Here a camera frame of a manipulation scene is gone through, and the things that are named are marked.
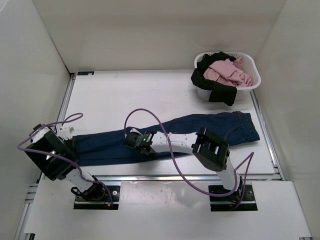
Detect dark blue denim trousers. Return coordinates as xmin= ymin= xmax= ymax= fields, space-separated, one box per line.
xmin=73 ymin=111 xmax=260 ymax=166

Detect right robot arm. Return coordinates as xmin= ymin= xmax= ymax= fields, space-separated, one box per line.
xmin=124 ymin=127 xmax=243 ymax=202

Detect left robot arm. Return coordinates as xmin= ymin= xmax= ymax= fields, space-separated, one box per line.
xmin=19 ymin=124 xmax=108 ymax=202

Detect dark corner label sticker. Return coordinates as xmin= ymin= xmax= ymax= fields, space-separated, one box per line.
xmin=77 ymin=71 xmax=95 ymax=76

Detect black garment in basket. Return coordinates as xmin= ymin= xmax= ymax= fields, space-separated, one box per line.
xmin=190 ymin=51 xmax=237 ymax=106

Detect pink garment in basket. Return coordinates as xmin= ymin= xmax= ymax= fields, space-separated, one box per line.
xmin=203 ymin=57 xmax=254 ymax=88

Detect white plastic laundry basket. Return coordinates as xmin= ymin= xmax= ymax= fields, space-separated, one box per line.
xmin=191 ymin=51 xmax=261 ymax=106

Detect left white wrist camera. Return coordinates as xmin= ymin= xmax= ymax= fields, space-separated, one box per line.
xmin=57 ymin=127 xmax=75 ymax=140

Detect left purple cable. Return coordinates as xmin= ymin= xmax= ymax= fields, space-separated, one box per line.
xmin=16 ymin=112 xmax=113 ymax=207

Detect purple cable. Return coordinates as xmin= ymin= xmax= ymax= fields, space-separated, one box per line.
xmin=123 ymin=108 xmax=255 ymax=198
xmin=16 ymin=112 xmax=113 ymax=207

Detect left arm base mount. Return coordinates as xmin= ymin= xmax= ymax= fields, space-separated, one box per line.
xmin=70 ymin=185 xmax=121 ymax=210

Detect left aluminium rail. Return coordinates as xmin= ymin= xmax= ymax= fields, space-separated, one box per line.
xmin=37 ymin=72 xmax=76 ymax=185

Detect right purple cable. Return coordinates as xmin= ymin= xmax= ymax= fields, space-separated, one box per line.
xmin=123 ymin=108 xmax=255 ymax=198

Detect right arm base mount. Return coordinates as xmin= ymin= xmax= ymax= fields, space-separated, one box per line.
xmin=209 ymin=184 xmax=258 ymax=212

